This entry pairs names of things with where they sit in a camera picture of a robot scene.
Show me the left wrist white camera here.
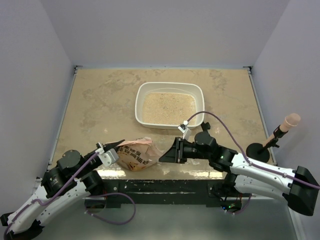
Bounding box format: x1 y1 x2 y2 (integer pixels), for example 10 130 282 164
95 142 119 166

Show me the black scoop stand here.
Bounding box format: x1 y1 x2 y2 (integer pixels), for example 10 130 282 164
246 138 280 163

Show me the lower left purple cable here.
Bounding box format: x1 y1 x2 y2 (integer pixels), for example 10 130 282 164
84 192 137 225

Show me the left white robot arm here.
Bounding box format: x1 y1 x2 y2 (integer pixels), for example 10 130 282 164
0 140 123 240

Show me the white litter box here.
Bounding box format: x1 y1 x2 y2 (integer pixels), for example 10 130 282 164
134 82 205 130

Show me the beige litter scoop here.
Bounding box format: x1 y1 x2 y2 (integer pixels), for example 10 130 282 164
263 113 301 146

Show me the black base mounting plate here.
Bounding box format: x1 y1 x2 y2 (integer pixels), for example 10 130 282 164
82 178 253 209

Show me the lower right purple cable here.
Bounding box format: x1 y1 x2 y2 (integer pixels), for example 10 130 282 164
224 194 252 215

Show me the wrist white camera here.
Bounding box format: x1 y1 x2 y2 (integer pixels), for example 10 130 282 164
178 120 191 140
95 142 119 166

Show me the orange cat litter bag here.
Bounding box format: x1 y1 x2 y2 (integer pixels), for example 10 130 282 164
116 137 163 172

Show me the black bag clip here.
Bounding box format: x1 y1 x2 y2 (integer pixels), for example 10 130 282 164
200 122 211 132

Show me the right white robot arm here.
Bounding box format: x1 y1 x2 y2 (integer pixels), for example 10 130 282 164
159 131 320 216

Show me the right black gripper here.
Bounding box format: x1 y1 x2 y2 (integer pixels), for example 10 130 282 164
159 137 211 164

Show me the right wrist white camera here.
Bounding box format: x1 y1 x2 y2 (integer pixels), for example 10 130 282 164
178 120 191 140

